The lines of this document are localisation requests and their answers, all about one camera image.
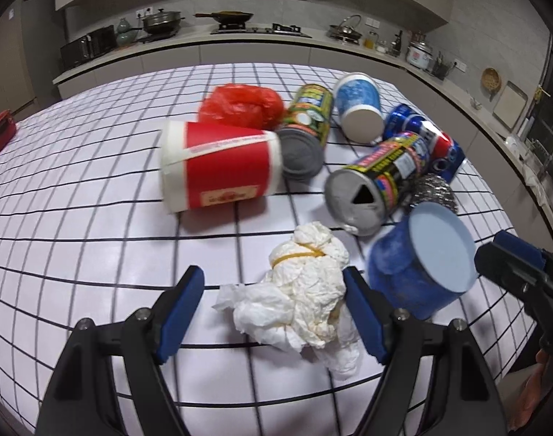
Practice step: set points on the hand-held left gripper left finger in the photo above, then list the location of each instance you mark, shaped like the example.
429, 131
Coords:
178, 315

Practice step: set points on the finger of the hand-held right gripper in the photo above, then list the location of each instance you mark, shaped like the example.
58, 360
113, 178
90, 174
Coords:
521, 247
501, 263

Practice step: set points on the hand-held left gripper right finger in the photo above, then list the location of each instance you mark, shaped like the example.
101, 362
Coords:
365, 315

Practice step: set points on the blue tub with pale lid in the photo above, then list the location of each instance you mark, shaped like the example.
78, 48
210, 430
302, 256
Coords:
408, 272

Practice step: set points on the white tissue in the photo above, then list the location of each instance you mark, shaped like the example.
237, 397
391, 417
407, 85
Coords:
303, 290

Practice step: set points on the blue patterned paper cup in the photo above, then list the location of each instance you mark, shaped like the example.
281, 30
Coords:
358, 109

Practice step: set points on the red plastic bag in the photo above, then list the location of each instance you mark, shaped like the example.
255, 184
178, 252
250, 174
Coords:
242, 104

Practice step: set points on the person's right hand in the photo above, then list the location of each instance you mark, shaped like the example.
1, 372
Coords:
531, 395

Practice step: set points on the grey dish cloth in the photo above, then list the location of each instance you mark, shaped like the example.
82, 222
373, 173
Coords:
542, 186

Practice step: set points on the steel wool scrubber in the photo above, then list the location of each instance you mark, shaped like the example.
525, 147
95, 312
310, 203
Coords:
435, 193

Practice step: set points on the white bowl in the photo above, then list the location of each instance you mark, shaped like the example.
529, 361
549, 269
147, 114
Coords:
513, 142

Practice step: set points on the white checked tablecloth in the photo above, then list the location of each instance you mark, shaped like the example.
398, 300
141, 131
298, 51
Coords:
99, 236

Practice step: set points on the blue soda can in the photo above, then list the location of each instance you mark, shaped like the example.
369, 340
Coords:
433, 143

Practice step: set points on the black label tin can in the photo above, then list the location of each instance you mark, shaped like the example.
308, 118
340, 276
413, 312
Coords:
381, 177

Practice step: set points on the pale cutting board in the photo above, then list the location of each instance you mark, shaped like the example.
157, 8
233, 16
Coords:
510, 105

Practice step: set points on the small white mortar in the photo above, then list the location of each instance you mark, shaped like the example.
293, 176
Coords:
475, 103

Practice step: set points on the dark barred window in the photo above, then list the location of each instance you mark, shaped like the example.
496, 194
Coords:
549, 95

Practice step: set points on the red and white paper cup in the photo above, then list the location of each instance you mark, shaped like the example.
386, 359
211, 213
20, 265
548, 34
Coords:
221, 166

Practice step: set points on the round wicker basket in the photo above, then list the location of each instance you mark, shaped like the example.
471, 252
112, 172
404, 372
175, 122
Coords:
491, 79

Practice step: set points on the dark utensil holder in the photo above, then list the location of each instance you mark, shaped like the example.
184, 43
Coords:
440, 69

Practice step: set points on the green label tin can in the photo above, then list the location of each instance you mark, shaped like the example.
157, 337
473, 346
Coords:
306, 122

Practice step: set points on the white rice cooker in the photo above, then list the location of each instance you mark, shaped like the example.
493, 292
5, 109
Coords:
419, 57

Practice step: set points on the orange liquid bottle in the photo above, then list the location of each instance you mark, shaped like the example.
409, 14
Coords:
371, 42

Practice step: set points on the kitchen counter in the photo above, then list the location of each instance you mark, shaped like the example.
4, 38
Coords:
258, 52

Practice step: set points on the steel kettle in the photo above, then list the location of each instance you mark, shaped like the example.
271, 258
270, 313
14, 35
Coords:
346, 29

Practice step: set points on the black microwave oven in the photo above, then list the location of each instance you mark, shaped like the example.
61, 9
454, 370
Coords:
87, 47

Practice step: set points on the steel pot with lid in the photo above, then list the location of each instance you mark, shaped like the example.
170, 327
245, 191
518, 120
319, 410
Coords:
160, 22

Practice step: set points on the black gas stove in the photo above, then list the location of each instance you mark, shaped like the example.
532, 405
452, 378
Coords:
260, 31

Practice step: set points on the grey refrigerator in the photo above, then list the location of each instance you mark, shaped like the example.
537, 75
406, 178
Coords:
10, 59

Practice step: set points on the white wall socket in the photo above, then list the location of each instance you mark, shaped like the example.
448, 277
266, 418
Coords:
372, 22
460, 65
145, 11

